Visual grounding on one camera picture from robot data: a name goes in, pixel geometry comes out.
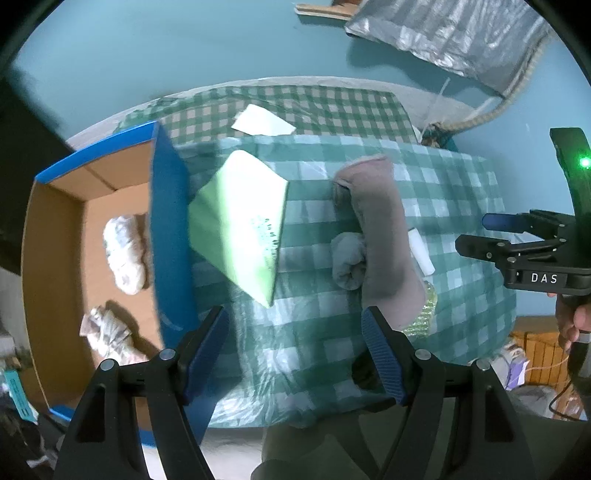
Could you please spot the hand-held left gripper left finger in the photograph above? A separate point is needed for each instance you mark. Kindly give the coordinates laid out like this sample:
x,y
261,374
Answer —
x,y
208,350

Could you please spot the orange slatted crate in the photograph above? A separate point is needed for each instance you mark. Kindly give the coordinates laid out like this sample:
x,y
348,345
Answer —
x,y
540,350

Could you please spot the wooden board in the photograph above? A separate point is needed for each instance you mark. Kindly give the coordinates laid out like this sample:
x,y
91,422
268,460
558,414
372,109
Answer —
x,y
323,10

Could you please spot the white crumpled cloth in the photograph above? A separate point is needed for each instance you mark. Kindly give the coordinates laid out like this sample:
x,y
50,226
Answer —
x,y
108,332
124,254

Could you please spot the silver foil sheet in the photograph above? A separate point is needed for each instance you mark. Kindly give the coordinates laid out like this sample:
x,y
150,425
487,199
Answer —
x,y
443,32

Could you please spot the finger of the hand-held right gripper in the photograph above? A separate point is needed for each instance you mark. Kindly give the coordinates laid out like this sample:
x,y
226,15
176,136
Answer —
x,y
503,222
480,247

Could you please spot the green plastic bag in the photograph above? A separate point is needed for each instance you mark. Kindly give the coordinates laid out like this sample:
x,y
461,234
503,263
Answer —
x,y
235,221

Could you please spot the pinkish grey towel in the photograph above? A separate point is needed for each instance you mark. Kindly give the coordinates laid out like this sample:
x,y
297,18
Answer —
x,y
383,230

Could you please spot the small white roll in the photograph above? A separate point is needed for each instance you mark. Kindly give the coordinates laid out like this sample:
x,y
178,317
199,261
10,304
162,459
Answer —
x,y
421,251

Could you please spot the green white checkered plastic tablecloth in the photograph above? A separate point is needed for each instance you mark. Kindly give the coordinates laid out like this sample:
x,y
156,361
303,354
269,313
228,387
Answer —
x,y
314,332

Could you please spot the person's right hand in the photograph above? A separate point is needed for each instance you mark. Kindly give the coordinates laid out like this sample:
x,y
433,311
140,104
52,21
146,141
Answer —
x,y
568,318

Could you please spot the grey sock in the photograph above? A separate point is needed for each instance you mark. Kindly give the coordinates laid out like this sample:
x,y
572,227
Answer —
x,y
348,263

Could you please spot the white paper sheet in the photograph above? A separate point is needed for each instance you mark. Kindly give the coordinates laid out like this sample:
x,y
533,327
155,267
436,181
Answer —
x,y
261,122

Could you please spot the teal label strip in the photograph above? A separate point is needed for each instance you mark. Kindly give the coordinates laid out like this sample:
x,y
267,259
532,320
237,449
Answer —
x,y
18,397

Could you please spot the blue cardboard box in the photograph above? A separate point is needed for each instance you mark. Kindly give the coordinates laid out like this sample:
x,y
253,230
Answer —
x,y
171,240

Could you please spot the green beige checkered cloth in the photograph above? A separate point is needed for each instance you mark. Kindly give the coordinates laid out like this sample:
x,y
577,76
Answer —
x,y
323,108

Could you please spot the dark furniture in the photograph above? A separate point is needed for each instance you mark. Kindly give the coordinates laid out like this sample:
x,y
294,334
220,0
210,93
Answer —
x,y
27,175

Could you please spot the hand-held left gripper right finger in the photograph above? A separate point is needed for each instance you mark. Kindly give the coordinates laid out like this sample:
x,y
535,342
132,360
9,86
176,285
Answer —
x,y
382,355

